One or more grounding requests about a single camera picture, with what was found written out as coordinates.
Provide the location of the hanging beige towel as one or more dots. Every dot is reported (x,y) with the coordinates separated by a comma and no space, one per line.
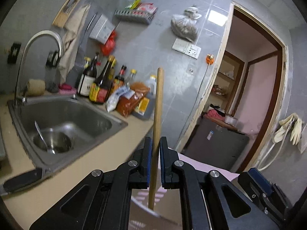
(74,27)

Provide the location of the wooden door frame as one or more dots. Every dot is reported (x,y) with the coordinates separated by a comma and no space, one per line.
(279,89)

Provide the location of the wooden chopstick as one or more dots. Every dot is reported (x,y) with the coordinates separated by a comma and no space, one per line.
(156,137)

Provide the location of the dark bottle white label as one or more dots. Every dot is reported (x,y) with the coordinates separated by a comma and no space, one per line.
(88,77)

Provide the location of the orange wall hook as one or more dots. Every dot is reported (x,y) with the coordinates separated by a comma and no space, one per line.
(209,59)

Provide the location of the white plastic utensil holder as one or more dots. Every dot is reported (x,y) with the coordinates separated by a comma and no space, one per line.
(166,213)

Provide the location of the hanging plastic bag of spices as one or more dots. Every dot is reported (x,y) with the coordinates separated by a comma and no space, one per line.
(184,26)

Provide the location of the rubber gloves on wall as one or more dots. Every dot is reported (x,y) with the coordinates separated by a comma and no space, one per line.
(294,123)

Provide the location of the metal ladle in sink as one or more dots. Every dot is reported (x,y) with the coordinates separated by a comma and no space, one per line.
(48,149)

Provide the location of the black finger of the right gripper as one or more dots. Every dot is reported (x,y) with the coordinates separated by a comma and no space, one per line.
(263,183)

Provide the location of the large oil jug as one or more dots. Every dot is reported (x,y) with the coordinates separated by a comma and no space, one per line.
(145,108)

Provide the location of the wooden grater board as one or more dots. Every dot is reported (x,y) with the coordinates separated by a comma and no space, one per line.
(64,13)

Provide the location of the dark soy sauce bottle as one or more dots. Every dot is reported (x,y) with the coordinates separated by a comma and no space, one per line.
(100,87)

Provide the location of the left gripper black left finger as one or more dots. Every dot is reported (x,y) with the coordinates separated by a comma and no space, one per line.
(102,199)

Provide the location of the dark grey cabinet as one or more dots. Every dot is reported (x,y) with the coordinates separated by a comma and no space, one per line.
(216,145)

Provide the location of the orange spice bag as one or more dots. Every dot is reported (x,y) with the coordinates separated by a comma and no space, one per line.
(128,102)

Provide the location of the pink floral table cloth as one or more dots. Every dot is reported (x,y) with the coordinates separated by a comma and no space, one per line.
(203,169)

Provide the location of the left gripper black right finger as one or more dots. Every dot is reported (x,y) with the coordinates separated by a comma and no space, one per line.
(208,199)

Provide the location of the white wall switch socket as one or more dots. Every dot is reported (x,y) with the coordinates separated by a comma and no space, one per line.
(186,48)

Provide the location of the grey wall shelf rack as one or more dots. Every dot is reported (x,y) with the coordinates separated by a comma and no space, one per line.
(134,16)

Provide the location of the red plastic bag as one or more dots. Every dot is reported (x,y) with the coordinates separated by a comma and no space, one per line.
(108,47)

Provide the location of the white wall basket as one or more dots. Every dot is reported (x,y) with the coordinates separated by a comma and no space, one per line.
(102,30)

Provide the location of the stainless steel sink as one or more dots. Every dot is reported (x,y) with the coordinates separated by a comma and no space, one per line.
(85,124)

